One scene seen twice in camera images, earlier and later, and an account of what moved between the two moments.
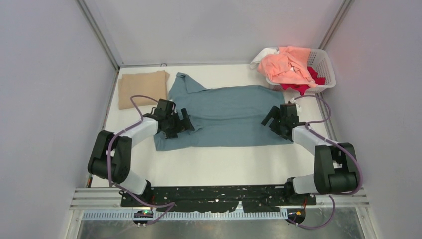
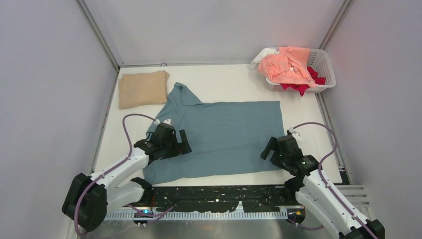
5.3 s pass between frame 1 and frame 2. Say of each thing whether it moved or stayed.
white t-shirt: stayed
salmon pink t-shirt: stayed
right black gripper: moved
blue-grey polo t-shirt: moved
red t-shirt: stayed
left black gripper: moved
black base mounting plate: stayed
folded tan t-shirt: stayed
